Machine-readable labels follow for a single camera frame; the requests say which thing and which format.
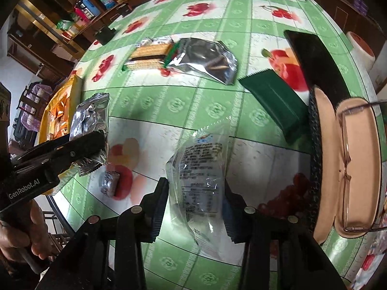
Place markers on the blue thermos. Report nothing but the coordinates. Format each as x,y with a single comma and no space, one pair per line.
89,6

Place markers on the black phone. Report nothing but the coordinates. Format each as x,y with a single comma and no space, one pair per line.
317,63

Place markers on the yellow snack bag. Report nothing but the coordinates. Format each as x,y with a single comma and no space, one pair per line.
74,90

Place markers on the orange snack packet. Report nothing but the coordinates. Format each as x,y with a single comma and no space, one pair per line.
59,127
60,107

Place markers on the pink open glasses case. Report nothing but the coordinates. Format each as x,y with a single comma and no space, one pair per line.
329,157

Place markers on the purple bedding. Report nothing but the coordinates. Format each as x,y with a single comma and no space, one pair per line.
39,96

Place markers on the small black container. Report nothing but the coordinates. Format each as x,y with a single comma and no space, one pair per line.
122,9

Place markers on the pink thermos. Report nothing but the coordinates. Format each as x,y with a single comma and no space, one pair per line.
80,14

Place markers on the wooden chair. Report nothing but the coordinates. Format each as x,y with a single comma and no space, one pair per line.
22,127

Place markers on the sandwich biscuit packet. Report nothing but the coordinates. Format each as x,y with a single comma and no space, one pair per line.
148,54

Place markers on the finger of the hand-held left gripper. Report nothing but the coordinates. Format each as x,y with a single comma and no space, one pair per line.
42,149
87,146

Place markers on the dark green snack packet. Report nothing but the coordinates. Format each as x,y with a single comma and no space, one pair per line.
278,102

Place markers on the silver foil snack packet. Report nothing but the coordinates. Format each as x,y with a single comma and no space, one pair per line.
87,117

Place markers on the eyeglasses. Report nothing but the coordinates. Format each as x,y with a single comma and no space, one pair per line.
346,157

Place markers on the small silver candy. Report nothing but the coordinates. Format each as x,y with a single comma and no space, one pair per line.
110,182

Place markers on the purple boxes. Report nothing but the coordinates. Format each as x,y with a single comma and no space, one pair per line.
360,5

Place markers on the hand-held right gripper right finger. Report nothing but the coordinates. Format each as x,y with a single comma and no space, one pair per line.
232,217

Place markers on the white and red container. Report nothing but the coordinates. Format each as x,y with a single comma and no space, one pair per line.
361,51

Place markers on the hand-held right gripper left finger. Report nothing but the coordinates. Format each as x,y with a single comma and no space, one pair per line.
158,211

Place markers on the clear snack packet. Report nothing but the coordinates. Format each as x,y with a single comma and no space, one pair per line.
199,172

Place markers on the green fruit-print tablecloth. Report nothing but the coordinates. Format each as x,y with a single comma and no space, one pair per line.
211,18

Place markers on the person's left hand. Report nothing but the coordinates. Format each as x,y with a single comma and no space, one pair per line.
27,232

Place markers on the large crumpled silver packet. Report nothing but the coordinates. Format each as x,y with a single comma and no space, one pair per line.
205,57

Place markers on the wooden stool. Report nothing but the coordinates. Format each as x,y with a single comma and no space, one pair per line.
57,229

